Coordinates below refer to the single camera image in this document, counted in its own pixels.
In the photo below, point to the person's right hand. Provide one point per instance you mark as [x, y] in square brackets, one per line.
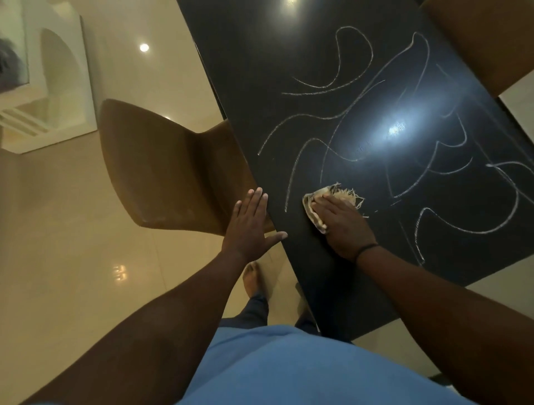
[344, 229]

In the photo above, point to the person's left hand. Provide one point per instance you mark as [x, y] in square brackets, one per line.
[246, 233]

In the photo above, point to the striped fringed cloth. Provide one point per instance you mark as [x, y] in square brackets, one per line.
[344, 192]

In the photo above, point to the tan moulded chair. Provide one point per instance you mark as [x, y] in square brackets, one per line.
[488, 37]
[158, 167]

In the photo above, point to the person's right forearm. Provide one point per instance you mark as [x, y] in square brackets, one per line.
[450, 325]

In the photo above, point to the person's left forearm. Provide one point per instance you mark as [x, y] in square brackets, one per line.
[154, 334]

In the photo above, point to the person's dark trousers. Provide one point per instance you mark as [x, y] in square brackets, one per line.
[250, 313]

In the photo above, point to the person's blue shirt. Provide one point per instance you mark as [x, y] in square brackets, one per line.
[313, 371]

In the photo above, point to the black wristband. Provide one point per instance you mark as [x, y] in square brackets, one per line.
[366, 247]

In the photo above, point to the black chalk-marked table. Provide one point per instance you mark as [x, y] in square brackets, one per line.
[258, 62]

